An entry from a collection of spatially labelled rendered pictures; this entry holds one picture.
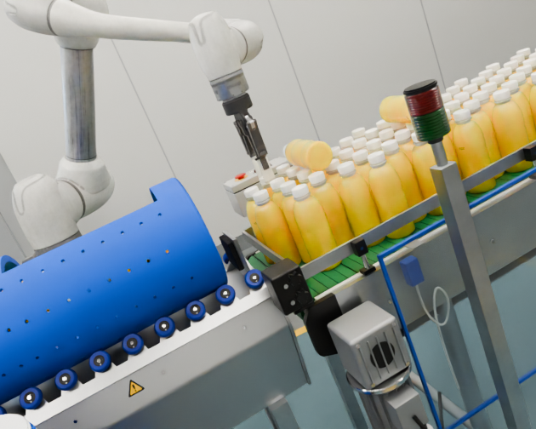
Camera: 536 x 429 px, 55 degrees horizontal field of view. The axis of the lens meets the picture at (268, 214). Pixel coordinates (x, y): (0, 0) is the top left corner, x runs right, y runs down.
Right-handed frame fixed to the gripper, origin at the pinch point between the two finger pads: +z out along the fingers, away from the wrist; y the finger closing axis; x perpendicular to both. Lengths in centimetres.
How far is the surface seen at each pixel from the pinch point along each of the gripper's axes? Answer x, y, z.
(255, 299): -19.8, 24.5, 21.0
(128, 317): -46, 26, 10
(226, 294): -25.3, 24.1, 16.7
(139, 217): -35.0, 21.7, -7.0
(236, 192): -6.9, -11.4, 5.7
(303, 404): -8, -55, 114
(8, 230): -92, -142, 6
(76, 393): -62, 24, 21
